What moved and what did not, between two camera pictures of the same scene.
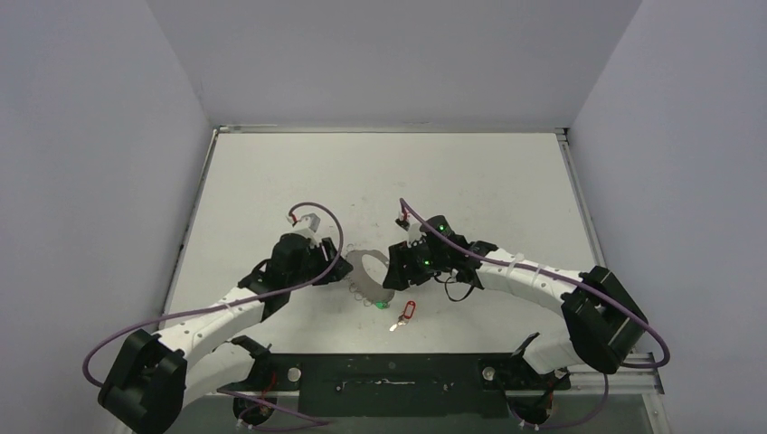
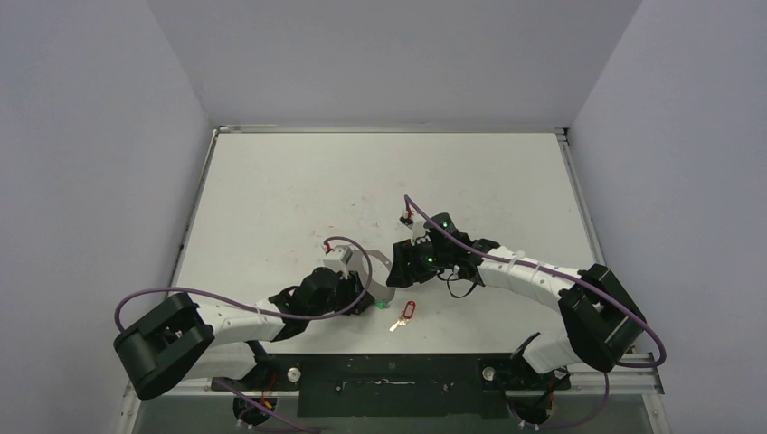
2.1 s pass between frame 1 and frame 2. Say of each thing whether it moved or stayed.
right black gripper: stayed
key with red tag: stayed
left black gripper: moved
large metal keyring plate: stayed
